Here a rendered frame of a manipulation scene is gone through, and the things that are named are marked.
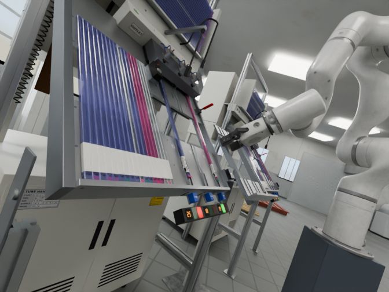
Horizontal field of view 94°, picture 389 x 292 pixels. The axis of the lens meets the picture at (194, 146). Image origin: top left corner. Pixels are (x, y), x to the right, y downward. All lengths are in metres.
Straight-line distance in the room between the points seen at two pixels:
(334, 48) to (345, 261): 0.69
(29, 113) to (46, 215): 3.28
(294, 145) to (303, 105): 10.48
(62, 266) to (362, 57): 1.35
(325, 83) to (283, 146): 10.20
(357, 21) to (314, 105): 0.32
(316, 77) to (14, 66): 0.95
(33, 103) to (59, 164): 3.58
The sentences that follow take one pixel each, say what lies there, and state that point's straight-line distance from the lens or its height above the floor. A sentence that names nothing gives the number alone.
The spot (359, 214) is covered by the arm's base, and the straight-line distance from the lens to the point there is 0.90.
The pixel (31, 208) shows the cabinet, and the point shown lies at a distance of 0.74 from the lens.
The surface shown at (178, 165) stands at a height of 0.78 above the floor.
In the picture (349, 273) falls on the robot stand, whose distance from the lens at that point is 0.90.
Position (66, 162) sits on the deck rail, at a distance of 0.37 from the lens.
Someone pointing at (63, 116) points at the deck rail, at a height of 0.82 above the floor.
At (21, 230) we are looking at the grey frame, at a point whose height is 0.64.
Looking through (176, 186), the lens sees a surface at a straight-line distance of 0.52.
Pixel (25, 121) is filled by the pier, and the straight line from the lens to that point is 3.97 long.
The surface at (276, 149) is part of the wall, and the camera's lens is 10.79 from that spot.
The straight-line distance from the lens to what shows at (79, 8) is 0.79.
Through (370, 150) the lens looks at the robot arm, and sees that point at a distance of 0.91.
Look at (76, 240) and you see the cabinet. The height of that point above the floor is 0.39.
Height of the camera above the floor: 0.85
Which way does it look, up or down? 1 degrees up
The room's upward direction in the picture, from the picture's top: 20 degrees clockwise
